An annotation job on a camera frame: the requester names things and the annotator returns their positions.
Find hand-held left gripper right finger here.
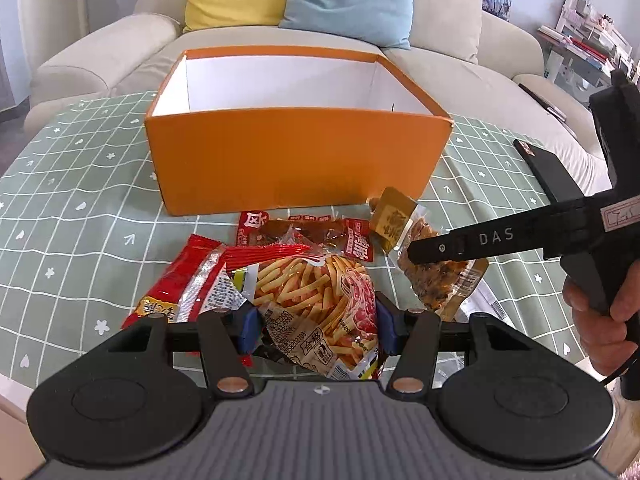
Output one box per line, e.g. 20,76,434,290
375,292,531,395

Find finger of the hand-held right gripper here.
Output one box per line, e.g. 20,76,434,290
407,195,614,266
513,139,587,203

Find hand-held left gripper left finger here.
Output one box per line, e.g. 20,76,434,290
107,306,262,397

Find clear packet of brown snack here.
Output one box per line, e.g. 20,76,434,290
395,205,490,322

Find clear plastic snack packet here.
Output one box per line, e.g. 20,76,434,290
454,280,508,323

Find french fries snack packet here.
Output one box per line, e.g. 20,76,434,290
222,244,382,382

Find bright red snack packet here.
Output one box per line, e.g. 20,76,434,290
121,233,251,332

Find orange cardboard box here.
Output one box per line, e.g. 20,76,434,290
145,48,454,216

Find person's right hand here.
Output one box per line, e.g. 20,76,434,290
563,265,640,377

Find dark remote control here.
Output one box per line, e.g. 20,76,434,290
518,82,569,124

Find gold snack packet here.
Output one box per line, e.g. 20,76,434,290
369,187,419,254

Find dark red snack packet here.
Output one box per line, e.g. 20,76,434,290
235,210,376,264

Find shelf with books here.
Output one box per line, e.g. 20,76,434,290
537,0,640,87

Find beige cushion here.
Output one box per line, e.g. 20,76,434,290
409,0,487,65

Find green checked tablecloth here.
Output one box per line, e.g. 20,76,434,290
0,91,603,378

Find light blue pillow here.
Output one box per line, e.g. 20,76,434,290
278,0,414,51

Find beige sofa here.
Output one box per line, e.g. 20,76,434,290
22,0,628,197

